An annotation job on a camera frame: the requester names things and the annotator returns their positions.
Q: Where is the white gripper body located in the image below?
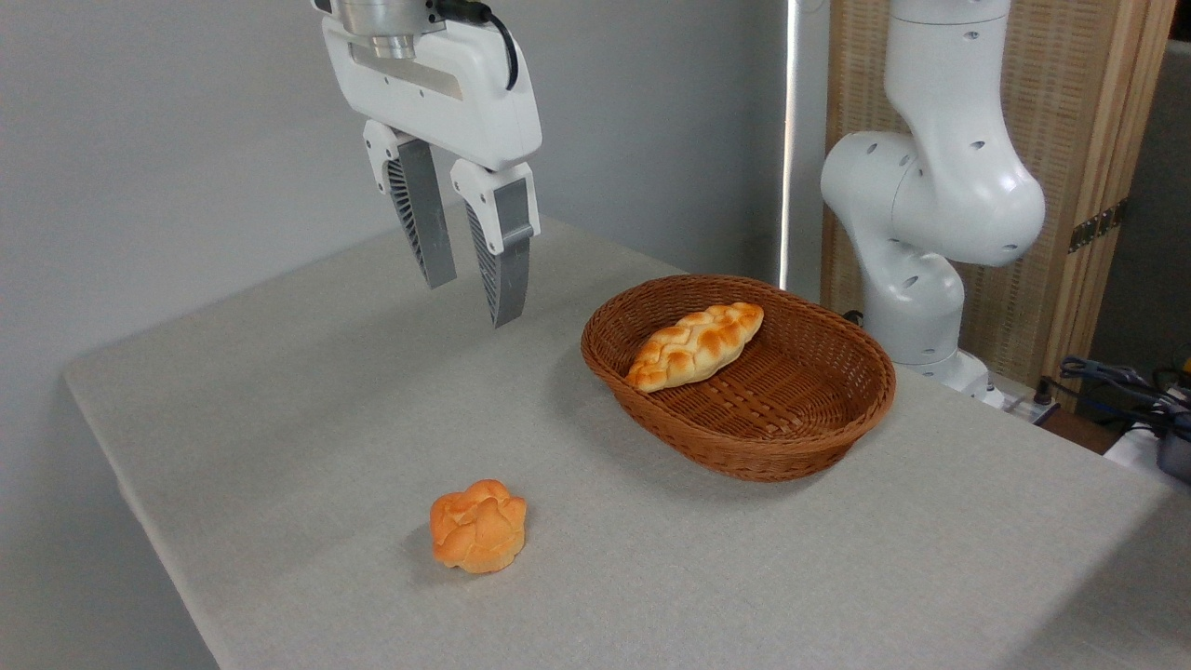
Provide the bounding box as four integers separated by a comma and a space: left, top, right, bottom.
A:
321, 14, 543, 174

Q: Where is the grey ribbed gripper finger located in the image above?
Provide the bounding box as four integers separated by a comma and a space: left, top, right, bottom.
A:
363, 119, 458, 289
450, 160, 541, 328

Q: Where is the round knotted bread roll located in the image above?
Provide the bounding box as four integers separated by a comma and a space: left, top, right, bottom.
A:
429, 479, 528, 574

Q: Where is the braided golden bread loaf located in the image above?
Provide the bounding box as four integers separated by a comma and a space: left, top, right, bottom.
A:
624, 301, 765, 394

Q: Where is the brown woven wicker basket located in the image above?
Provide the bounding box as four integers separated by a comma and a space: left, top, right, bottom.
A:
581, 274, 897, 483

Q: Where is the grey tablecloth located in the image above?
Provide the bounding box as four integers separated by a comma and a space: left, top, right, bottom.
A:
63, 212, 1191, 670

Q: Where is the white vertical strip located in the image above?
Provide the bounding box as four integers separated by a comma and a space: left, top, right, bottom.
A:
778, 0, 800, 289

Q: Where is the metal screen hinge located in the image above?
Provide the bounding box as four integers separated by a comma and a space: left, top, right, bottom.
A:
1068, 199, 1130, 254

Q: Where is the grey white box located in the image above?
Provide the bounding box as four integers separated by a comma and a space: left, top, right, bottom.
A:
1104, 409, 1191, 485

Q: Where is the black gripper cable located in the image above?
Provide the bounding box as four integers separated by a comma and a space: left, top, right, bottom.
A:
433, 0, 519, 92

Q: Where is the dark cable bundle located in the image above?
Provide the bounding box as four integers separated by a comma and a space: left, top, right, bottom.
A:
1037, 356, 1191, 438

